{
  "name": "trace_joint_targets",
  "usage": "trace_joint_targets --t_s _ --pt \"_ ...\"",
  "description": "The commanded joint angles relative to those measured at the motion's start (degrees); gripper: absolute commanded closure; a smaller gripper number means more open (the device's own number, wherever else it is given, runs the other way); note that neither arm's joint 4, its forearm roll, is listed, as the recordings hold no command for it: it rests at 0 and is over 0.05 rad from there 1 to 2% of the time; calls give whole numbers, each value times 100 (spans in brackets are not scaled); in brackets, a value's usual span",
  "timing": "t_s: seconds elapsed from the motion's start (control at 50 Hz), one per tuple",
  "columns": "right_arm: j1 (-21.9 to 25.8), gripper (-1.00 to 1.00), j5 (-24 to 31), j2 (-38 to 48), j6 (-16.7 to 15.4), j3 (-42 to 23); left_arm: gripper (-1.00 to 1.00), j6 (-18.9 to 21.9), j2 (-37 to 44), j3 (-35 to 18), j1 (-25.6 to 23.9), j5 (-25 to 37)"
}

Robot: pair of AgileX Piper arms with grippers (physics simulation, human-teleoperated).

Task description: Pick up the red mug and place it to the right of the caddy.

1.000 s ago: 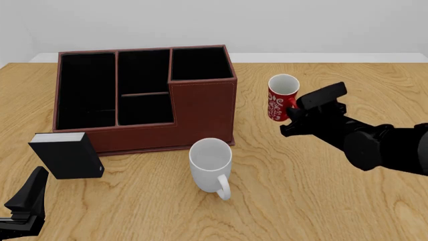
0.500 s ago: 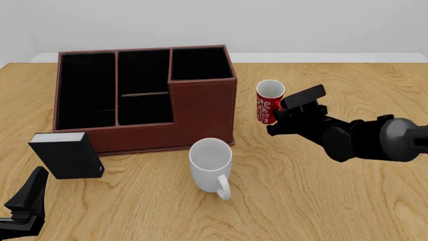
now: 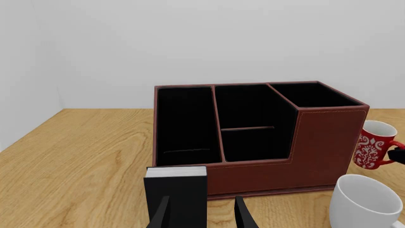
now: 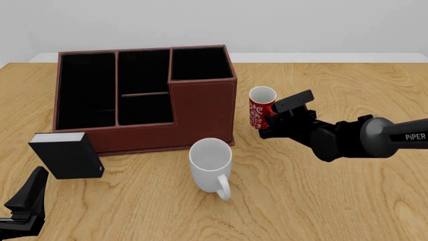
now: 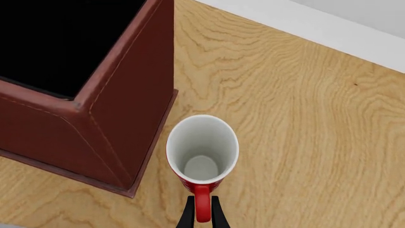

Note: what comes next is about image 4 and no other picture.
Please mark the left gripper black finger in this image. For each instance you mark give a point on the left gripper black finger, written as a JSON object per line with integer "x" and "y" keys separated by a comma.
{"x": 31, "y": 195}

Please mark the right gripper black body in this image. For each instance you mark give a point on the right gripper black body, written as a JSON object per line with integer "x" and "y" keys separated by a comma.
{"x": 296, "y": 124}

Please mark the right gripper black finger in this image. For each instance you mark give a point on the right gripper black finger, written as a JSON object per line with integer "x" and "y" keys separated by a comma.
{"x": 271, "y": 120}
{"x": 269, "y": 133}

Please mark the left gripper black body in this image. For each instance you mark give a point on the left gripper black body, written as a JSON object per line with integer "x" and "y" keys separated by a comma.
{"x": 20, "y": 226}

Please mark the red patterned mug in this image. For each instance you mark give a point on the red patterned mug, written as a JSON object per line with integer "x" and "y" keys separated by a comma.
{"x": 257, "y": 113}

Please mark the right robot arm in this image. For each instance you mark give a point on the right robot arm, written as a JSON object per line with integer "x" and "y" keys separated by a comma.
{"x": 378, "y": 135}

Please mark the red-brown desk caddy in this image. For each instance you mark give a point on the red-brown desk caddy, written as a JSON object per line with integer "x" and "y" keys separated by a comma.
{"x": 200, "y": 113}

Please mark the white mug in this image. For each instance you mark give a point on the white mug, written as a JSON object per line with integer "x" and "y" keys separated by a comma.
{"x": 209, "y": 173}

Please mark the black book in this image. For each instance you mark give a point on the black book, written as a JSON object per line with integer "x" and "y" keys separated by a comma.
{"x": 67, "y": 158}

